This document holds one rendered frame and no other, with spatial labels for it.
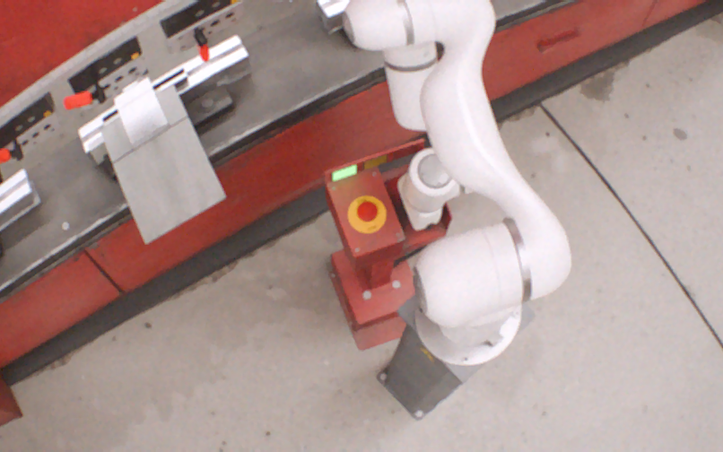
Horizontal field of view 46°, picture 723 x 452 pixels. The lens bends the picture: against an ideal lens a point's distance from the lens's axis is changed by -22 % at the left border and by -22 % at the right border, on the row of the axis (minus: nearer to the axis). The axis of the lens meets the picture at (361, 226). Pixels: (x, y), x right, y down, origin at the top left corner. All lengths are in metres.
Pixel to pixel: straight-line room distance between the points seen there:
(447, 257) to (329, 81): 0.74
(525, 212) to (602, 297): 1.52
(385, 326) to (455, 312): 1.40
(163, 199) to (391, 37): 0.60
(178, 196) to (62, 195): 0.34
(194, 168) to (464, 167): 0.61
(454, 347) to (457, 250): 0.41
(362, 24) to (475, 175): 0.27
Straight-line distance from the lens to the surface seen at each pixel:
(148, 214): 1.87
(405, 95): 1.73
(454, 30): 1.48
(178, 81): 1.96
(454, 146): 1.43
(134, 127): 1.93
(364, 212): 2.04
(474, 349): 1.80
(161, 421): 2.83
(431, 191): 1.80
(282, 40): 2.10
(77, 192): 2.06
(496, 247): 1.41
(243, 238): 2.82
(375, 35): 1.47
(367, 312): 2.70
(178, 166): 1.89
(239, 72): 2.04
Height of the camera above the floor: 2.77
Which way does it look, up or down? 75 degrees down
